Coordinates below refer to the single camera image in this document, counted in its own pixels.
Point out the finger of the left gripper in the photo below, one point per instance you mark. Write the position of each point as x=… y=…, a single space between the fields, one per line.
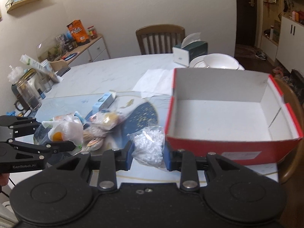
x=19 y=125
x=25 y=150

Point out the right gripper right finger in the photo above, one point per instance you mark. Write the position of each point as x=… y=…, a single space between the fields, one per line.
x=189 y=165

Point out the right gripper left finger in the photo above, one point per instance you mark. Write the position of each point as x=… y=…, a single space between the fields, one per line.
x=107 y=164

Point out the brown cartoon snack packet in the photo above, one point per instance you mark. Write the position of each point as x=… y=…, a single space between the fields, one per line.
x=93 y=139

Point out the egg snack clear packet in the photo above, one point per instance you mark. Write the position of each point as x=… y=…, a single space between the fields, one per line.
x=65 y=128

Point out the bag of white pellets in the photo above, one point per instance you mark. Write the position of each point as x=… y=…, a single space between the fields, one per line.
x=149 y=146

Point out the round bread snack packet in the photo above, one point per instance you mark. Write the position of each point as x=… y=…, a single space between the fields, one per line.
x=106 y=119

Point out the light blue herbal oil box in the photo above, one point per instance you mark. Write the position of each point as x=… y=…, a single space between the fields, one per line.
x=104 y=102

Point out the glass french press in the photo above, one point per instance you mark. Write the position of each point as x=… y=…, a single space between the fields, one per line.
x=27 y=93

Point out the white tube package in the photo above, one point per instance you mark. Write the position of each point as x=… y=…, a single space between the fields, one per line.
x=35 y=64

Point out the red white cardboard box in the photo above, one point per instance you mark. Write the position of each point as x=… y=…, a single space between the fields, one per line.
x=223 y=111

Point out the white paper towel sheet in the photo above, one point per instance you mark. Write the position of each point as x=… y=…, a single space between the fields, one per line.
x=155 y=83

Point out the white plate stack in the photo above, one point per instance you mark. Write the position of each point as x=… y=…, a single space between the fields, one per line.
x=198 y=62

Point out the white bowl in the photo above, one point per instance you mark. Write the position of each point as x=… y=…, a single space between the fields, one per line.
x=221 y=61

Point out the white sideboard cabinet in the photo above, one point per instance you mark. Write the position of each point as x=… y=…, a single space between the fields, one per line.
x=59 y=57

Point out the orange snack bag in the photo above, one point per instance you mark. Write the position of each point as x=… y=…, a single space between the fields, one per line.
x=78 y=32

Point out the green tissue box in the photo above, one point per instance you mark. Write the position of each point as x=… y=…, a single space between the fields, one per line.
x=190 y=48

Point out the red lid jar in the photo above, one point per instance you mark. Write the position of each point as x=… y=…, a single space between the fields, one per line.
x=92 y=32

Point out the wooden chair behind table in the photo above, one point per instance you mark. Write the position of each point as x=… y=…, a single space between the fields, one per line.
x=159 y=39

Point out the wooden chair beside box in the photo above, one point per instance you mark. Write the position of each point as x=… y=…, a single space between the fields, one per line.
x=286 y=130

